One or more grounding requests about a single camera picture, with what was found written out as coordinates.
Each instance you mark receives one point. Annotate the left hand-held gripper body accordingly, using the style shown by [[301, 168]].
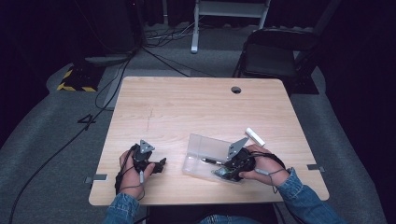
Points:
[[144, 155]]

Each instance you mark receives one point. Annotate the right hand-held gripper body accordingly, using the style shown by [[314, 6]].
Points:
[[241, 158]]

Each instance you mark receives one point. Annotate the small green object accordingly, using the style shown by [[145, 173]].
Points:
[[222, 173]]

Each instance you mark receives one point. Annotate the clear plastic bag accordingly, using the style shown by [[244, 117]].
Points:
[[205, 147]]

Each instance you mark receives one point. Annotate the person's left hand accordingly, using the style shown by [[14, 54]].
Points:
[[132, 180]]

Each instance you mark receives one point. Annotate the person's right hand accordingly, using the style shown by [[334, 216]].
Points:
[[267, 166]]

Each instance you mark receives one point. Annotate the black pen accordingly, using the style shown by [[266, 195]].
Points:
[[211, 161]]

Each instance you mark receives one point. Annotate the white cylindrical tube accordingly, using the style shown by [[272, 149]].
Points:
[[255, 137]]

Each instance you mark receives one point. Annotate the person's legs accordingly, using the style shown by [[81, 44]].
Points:
[[229, 220]]

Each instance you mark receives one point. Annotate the grey tape strip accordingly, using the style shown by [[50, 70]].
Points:
[[315, 168], [96, 178]]

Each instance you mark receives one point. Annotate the yellow black striped base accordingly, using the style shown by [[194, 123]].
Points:
[[77, 81]]

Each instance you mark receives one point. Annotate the black folding chair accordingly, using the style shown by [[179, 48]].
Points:
[[271, 56]]

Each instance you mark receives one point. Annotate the white metal stand frame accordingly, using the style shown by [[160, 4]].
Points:
[[196, 28]]

